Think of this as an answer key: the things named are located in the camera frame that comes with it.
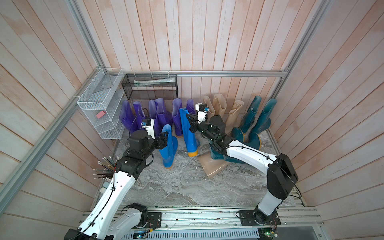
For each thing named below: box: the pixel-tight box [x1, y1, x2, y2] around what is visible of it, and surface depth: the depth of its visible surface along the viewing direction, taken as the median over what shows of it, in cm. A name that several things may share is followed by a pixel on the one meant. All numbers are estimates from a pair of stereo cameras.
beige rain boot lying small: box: [197, 151, 230, 178], surface depth 88 cm
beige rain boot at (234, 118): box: [225, 99, 244, 135], surface depth 93 cm
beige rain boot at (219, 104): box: [212, 93, 227, 118], surface depth 94 cm
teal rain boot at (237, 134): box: [231, 127, 244, 143], surface depth 103 cm
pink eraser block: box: [95, 110, 107, 119], surface depth 85 cm
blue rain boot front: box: [179, 107, 200, 157], surface depth 83 cm
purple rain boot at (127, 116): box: [120, 100, 137, 134], surface depth 91 cm
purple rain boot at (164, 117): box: [155, 98, 173, 127], surface depth 92 cm
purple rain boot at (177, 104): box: [171, 98, 183, 138], surface depth 90 cm
